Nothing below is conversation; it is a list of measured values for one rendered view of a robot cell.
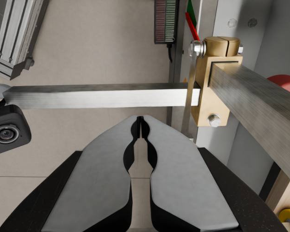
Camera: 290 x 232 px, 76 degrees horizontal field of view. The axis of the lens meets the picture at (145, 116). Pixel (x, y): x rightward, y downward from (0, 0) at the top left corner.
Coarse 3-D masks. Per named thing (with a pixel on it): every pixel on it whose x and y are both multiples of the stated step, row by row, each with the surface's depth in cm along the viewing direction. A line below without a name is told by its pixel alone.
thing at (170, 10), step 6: (168, 0) 36; (174, 0) 36; (168, 6) 37; (174, 6) 37; (168, 12) 37; (174, 12) 37; (168, 18) 38; (168, 24) 39; (168, 30) 39; (168, 36) 40
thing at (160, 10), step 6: (162, 0) 36; (156, 6) 37; (162, 6) 37; (156, 12) 37; (162, 12) 37; (156, 18) 38; (162, 18) 38; (156, 24) 38; (162, 24) 39; (156, 30) 39; (162, 30) 39; (156, 36) 40; (162, 36) 40
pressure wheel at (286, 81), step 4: (272, 76) 26; (276, 76) 26; (280, 76) 26; (284, 76) 26; (288, 76) 26; (272, 80) 26; (276, 80) 25; (280, 80) 25; (284, 80) 25; (288, 80) 24; (280, 84) 24; (284, 84) 24; (288, 84) 24; (284, 88) 24; (288, 88) 24
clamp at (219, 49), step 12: (216, 48) 25; (228, 48) 25; (240, 48) 27; (204, 60) 27; (216, 60) 26; (228, 60) 26; (240, 60) 26; (204, 72) 27; (204, 84) 27; (204, 96) 28; (216, 96) 28; (192, 108) 34; (204, 108) 29; (216, 108) 30; (204, 120) 31
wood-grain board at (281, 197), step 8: (280, 176) 37; (280, 184) 37; (288, 184) 35; (272, 192) 39; (280, 192) 37; (288, 192) 36; (272, 200) 39; (280, 200) 37; (288, 200) 37; (272, 208) 39; (280, 208) 38; (288, 208) 38
